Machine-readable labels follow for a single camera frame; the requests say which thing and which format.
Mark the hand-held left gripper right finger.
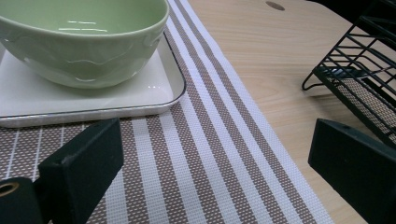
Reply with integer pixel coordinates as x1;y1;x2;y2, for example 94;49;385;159
307;118;396;224

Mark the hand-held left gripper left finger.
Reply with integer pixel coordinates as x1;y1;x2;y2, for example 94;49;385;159
32;117;125;224

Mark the green ceramic bowl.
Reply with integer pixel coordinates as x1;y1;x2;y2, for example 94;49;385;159
0;0;171;91

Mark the white square plate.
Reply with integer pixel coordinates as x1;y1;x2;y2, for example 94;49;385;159
0;29;187;129

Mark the brown white striped placemat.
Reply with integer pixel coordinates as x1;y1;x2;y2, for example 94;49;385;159
0;0;335;224

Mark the black wire dish rack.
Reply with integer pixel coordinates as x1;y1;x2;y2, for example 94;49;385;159
301;0;396;149

